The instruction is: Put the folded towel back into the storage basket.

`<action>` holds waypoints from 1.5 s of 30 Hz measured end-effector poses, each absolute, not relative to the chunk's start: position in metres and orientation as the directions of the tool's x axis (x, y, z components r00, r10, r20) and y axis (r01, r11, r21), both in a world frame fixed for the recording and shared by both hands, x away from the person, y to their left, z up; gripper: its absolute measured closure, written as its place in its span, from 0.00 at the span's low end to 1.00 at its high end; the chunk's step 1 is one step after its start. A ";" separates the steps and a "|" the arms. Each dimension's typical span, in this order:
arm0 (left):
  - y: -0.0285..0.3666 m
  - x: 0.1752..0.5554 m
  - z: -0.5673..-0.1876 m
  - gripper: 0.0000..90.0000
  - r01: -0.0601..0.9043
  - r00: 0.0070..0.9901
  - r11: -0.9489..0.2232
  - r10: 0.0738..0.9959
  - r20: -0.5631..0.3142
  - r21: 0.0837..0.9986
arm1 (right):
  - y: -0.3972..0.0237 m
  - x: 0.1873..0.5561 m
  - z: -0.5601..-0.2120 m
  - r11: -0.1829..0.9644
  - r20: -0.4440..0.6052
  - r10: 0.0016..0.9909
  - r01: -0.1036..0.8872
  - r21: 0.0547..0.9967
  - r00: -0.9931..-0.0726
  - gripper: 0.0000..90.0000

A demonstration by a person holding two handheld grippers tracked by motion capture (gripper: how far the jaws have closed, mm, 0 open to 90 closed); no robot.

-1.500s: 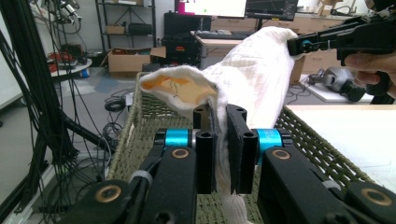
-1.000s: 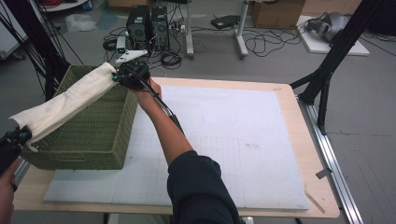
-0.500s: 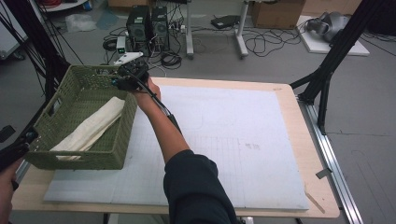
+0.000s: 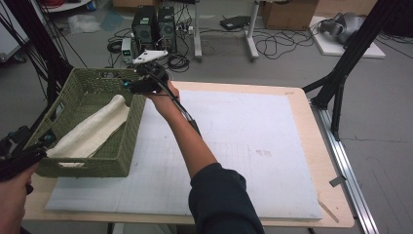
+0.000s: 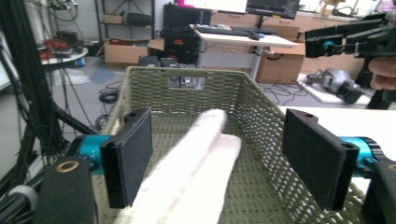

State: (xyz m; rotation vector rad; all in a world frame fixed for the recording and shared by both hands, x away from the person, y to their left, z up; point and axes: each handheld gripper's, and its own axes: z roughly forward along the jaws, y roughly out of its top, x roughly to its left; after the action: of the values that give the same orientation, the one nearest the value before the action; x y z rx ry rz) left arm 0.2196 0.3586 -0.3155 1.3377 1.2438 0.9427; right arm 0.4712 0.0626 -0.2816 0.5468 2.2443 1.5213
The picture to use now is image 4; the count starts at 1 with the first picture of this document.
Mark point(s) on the white desk leg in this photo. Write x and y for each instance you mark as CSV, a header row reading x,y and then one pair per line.
x,y
250,35
197,32

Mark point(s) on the white cabinet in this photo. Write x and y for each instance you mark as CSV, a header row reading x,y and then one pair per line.
x,y
9,42

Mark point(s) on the black metal stand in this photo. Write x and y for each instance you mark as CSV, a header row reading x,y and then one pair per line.
x,y
354,48
39,42

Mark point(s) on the clear plastic bag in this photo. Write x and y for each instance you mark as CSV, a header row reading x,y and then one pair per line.
x,y
82,24

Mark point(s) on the grey tape piece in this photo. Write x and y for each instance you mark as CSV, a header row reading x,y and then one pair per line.
x,y
337,181

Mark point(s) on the green woven basket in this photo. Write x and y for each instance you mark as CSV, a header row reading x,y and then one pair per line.
x,y
81,94

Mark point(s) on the black computer tower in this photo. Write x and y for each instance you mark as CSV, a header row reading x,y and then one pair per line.
x,y
144,29
167,29

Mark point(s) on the white floor board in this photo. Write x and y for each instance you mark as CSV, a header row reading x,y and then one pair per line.
x,y
328,48

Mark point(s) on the person's right hand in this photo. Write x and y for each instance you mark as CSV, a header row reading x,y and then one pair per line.
x,y
165,99

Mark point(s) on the white round tabletop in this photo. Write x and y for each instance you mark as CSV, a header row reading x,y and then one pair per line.
x,y
71,6

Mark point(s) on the thin wooden stick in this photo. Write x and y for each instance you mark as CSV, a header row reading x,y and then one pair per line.
x,y
328,211

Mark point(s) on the grey power supply unit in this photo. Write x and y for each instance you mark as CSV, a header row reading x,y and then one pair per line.
x,y
126,48

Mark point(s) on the grey headset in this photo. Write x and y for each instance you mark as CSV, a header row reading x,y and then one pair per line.
x,y
347,26

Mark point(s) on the person's grey trousers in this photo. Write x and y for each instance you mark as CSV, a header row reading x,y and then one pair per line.
x,y
142,229

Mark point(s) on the white grid mat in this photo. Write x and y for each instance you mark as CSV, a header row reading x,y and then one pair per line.
x,y
259,130

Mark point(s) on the aluminium rail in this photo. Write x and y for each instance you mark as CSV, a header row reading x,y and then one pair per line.
x,y
344,162

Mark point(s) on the black flat device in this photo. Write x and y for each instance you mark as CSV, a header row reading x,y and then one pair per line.
x,y
233,22

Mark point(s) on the person's dark sleeve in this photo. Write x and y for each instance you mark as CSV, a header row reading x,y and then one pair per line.
x,y
224,201

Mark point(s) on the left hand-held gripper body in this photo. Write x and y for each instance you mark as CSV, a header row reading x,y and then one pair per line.
x,y
13,162

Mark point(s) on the cream printed cloth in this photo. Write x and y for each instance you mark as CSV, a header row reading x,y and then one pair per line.
x,y
94,126

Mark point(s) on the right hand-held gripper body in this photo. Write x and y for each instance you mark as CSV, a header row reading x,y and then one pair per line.
x,y
149,81

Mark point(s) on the person's left hand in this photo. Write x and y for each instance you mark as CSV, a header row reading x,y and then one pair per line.
x,y
13,201

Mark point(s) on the blue-green sheet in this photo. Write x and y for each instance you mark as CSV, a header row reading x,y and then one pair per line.
x,y
112,21

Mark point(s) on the brown cardboard box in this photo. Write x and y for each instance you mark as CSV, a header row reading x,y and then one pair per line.
x,y
289,16

